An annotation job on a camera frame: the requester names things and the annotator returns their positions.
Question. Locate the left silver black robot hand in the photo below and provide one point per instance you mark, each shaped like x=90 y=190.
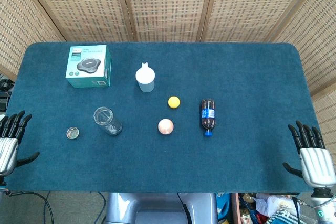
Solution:
x=9 y=150

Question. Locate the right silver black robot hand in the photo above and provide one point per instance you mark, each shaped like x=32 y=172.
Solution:
x=316 y=166

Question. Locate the small jar lid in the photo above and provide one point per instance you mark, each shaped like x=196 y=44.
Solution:
x=73 y=133

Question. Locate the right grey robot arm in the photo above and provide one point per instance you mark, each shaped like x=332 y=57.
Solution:
x=324 y=208

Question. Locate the clear glass jar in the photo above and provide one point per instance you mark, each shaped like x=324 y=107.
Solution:
x=110 y=124

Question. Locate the pale blue cup white lid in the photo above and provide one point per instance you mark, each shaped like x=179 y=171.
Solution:
x=145 y=77

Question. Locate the white plastic bag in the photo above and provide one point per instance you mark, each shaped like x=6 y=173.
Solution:
x=273 y=201

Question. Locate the blue white striped bag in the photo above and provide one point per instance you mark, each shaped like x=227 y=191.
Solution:
x=284 y=218

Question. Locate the blue plastic container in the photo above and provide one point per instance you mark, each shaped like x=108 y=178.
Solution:
x=223 y=205

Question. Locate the teal speaker product box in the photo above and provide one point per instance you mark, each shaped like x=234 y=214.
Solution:
x=86 y=64

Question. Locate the cola bottle blue cap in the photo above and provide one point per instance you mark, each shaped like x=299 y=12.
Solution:
x=208 y=119

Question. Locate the blue carpet table cover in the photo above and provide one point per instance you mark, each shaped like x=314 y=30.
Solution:
x=236 y=72

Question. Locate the pale pink ball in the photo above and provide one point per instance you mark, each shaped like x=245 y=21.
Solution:
x=166 y=126

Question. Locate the yellow ball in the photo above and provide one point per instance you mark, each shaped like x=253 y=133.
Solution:
x=174 y=102

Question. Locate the grey robot torso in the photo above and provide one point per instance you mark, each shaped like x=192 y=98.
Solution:
x=157 y=208

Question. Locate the woven rattan folding screen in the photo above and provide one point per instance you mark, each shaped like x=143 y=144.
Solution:
x=168 y=3

